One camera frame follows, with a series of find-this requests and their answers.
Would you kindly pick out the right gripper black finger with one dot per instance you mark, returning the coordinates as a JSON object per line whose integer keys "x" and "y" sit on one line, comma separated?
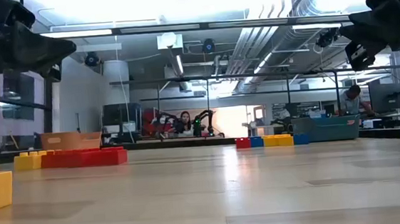
{"x": 360, "y": 54}
{"x": 368, "y": 25}

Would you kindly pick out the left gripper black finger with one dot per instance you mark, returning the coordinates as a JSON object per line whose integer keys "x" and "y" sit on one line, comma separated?
{"x": 45, "y": 49}
{"x": 54, "y": 73}

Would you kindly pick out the orange plastic bin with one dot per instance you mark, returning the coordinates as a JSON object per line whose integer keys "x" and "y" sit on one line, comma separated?
{"x": 66, "y": 140}

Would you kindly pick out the dark teal plastic bin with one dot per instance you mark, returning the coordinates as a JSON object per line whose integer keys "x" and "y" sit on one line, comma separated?
{"x": 330, "y": 128}

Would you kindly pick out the small blue building block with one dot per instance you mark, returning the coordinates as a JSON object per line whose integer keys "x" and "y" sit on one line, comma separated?
{"x": 301, "y": 139}
{"x": 257, "y": 142}

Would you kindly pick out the black background robot arm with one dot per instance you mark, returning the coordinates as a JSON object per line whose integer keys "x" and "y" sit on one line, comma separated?
{"x": 197, "y": 126}

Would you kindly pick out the white LED light bar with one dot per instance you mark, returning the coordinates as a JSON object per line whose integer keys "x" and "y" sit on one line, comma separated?
{"x": 76, "y": 33}

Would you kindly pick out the black framed glass partition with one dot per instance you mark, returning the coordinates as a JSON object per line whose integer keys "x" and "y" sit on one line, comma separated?
{"x": 47, "y": 109}

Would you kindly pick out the person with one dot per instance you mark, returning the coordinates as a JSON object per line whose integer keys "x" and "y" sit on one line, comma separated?
{"x": 351, "y": 102}
{"x": 185, "y": 122}

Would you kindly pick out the dark computer monitor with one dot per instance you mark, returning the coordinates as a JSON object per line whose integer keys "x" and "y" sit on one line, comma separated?
{"x": 388, "y": 97}

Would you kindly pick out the black equipment cabinet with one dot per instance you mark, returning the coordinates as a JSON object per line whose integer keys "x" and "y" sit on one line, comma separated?
{"x": 121, "y": 114}

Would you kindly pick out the white ceiling lamp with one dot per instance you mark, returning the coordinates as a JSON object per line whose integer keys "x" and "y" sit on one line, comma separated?
{"x": 168, "y": 40}

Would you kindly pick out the black round camera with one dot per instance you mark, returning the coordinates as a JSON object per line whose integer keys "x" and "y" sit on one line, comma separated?
{"x": 91, "y": 59}

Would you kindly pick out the black background workstation frame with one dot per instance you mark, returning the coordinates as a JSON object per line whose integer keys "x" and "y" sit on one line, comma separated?
{"x": 307, "y": 72}

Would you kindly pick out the black aluminium table frame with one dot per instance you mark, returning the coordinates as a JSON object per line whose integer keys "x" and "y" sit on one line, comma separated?
{"x": 174, "y": 145}

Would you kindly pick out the black camera with blue lens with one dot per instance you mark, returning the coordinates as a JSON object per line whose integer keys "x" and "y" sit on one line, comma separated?
{"x": 208, "y": 46}

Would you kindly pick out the black horizontal frame beam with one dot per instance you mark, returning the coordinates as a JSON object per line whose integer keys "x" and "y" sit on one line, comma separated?
{"x": 204, "y": 26}

